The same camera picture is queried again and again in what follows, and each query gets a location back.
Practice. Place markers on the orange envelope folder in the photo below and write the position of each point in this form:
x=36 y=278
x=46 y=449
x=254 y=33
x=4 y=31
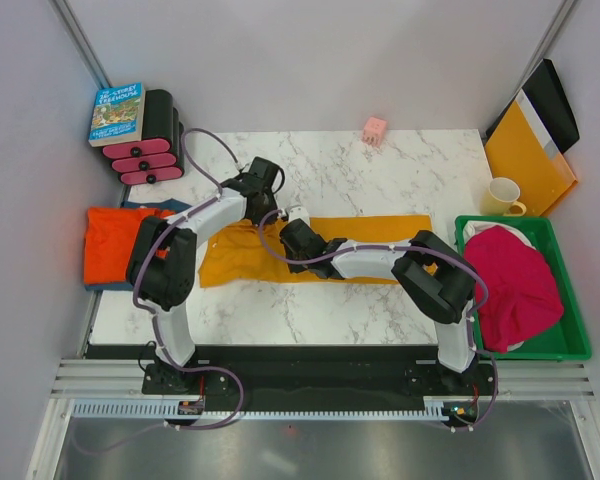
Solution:
x=522 y=149

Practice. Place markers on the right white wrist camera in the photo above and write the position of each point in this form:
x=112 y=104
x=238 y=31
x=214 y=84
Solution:
x=295 y=212

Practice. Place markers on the blue folded t shirt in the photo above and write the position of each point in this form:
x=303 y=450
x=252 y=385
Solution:
x=150 y=204

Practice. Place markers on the pale yellow mug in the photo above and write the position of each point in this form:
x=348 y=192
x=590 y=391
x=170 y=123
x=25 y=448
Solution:
x=502 y=198

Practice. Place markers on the green plastic bin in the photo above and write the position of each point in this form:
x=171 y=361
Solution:
x=565 y=341

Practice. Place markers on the white cloth in bin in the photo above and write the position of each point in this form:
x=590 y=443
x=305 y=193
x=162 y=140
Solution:
x=494 y=234

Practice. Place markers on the pink cube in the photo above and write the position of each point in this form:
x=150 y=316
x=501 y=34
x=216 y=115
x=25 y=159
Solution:
x=374 y=131

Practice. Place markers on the white slotted cable duct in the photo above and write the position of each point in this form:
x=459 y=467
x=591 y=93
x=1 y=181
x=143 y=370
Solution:
x=163 y=409

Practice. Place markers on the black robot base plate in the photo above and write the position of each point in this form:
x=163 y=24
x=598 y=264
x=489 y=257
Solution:
x=317 y=377

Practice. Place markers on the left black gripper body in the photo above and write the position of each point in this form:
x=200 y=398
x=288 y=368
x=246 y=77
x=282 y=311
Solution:
x=268 y=207

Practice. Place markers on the black pink drawer organizer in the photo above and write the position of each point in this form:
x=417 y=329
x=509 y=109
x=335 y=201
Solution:
x=156 y=157

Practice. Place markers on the blue treehouse book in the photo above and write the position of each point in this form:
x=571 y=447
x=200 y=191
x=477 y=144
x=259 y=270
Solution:
x=117 y=115

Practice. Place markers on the orange folded t shirt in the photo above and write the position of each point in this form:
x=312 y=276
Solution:
x=110 y=245

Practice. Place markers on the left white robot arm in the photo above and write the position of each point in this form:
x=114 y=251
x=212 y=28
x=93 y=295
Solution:
x=162 y=265

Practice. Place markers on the black white folder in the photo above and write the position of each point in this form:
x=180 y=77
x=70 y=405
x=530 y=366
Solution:
x=545 y=92

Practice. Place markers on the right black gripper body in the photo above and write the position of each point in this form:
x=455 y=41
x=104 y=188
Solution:
x=290 y=255

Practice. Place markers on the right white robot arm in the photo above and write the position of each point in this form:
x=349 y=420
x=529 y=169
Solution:
x=441 y=284

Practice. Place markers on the magenta t shirt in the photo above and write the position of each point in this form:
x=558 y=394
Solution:
x=522 y=299

